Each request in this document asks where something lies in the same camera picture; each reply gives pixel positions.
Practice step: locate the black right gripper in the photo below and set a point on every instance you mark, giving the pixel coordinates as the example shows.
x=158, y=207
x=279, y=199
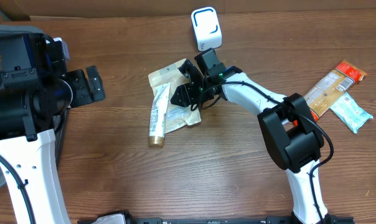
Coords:
x=196, y=83

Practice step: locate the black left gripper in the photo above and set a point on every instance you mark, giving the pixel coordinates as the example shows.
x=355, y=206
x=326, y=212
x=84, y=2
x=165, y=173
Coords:
x=83, y=87

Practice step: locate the beige paper pouch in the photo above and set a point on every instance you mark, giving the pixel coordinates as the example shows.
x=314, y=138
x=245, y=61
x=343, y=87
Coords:
x=177, y=116

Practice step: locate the white cream tube gold cap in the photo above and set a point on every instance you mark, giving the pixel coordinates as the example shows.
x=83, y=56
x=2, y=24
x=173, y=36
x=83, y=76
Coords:
x=158, y=115

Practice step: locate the orange spaghetti pack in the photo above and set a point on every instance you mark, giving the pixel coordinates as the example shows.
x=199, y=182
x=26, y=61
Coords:
x=331, y=87

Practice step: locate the teal wet wipes pack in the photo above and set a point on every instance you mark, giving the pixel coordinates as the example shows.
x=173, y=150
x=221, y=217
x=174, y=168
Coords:
x=350, y=112

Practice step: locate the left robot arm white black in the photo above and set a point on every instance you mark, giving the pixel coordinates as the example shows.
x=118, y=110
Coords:
x=35, y=87

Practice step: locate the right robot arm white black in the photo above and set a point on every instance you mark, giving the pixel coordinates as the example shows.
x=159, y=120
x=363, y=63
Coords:
x=292, y=137

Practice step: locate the white barcode scanner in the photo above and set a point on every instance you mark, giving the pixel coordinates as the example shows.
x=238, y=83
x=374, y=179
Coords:
x=206, y=28

